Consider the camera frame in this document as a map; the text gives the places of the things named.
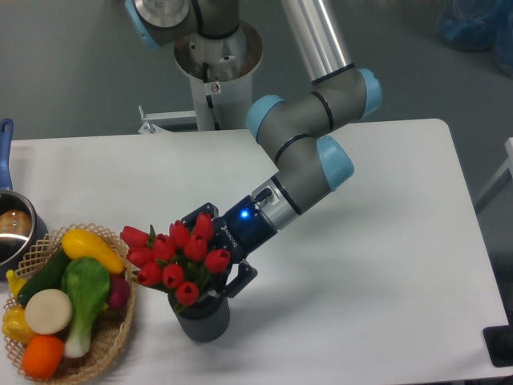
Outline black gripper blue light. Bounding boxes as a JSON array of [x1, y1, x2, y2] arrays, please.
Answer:
[[181, 196, 277, 300]]

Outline red tulip bouquet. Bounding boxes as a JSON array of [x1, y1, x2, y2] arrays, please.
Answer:
[[120, 212, 231, 314]]

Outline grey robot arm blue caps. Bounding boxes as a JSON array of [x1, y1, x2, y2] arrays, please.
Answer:
[[125, 1, 382, 303]]

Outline dark grey ribbed vase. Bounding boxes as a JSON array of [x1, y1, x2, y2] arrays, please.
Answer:
[[168, 289, 230, 342]]

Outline red radish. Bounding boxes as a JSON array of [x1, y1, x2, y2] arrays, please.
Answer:
[[107, 275, 131, 310]]

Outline green bok choy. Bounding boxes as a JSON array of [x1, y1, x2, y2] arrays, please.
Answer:
[[61, 257, 110, 359]]

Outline yellow squash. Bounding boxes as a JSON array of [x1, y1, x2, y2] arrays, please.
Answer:
[[61, 229, 125, 274]]

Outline woven wicker basket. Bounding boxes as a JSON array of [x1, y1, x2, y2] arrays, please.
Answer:
[[1, 223, 135, 384]]

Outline dark green cucumber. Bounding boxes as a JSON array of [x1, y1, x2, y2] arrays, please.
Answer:
[[17, 249, 71, 306]]

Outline cream round disc vegetable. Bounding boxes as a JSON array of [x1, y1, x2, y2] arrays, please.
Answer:
[[25, 289, 73, 334]]

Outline yellow banana tip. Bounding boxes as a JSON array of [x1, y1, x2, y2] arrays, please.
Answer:
[[6, 269, 27, 298]]

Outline orange fruit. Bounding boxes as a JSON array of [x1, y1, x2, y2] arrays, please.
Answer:
[[21, 334, 64, 379]]

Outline yellow bell pepper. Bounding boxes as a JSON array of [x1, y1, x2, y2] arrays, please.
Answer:
[[2, 305, 37, 345]]

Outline black device at table edge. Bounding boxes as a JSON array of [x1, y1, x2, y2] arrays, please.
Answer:
[[483, 325, 512, 367]]

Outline blue plastic bag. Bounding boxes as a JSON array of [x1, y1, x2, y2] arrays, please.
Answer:
[[437, 1, 512, 76]]

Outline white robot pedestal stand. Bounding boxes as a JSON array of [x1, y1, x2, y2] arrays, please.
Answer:
[[139, 21, 263, 133]]

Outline blue handled saucepan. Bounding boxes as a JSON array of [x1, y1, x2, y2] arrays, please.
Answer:
[[1, 118, 47, 282]]

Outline white furniture frame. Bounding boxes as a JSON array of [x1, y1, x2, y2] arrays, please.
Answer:
[[474, 137, 512, 215]]

